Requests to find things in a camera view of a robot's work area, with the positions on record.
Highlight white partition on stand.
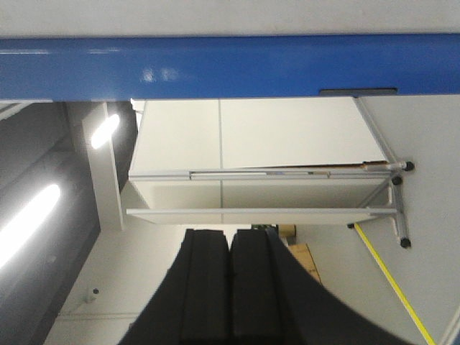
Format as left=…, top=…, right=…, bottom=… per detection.
left=127, top=97, right=414, bottom=248

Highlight ceiling light near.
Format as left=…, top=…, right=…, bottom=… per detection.
left=1, top=184, right=61, bottom=267

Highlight ceiling light far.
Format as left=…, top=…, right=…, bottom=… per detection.
left=91, top=114, right=120, bottom=150

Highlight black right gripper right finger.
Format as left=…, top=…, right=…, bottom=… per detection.
left=231, top=229, right=404, bottom=344

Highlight blue door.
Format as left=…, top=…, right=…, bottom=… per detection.
left=1, top=34, right=459, bottom=101

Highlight yellow floor tape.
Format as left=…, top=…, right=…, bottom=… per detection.
left=353, top=223, right=436, bottom=345

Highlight cardboard boxes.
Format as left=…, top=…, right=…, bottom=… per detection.
left=251, top=223, right=323, bottom=285

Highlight ceiling light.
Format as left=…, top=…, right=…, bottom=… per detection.
left=1, top=184, right=61, bottom=267
left=91, top=114, right=120, bottom=150

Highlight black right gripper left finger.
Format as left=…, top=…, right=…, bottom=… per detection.
left=120, top=229, right=231, bottom=344

